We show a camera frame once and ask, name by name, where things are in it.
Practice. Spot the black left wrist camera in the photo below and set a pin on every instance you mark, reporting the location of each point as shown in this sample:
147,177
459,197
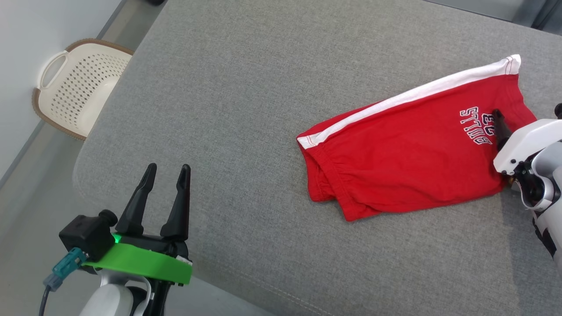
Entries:
85,235

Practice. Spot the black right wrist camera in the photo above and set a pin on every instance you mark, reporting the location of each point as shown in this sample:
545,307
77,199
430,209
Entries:
559,110

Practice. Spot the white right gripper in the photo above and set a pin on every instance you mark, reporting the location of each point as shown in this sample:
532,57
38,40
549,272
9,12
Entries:
527,142

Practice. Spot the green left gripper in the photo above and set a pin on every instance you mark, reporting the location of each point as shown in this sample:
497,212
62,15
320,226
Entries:
145,263

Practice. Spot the cream plastic laundry basket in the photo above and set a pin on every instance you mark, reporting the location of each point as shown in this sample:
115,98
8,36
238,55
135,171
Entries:
79,96

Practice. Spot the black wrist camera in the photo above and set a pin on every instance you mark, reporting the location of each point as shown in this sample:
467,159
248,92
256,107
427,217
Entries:
559,110
85,235

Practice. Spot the red shorts with white stripe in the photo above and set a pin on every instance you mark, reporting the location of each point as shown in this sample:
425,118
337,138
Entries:
395,153

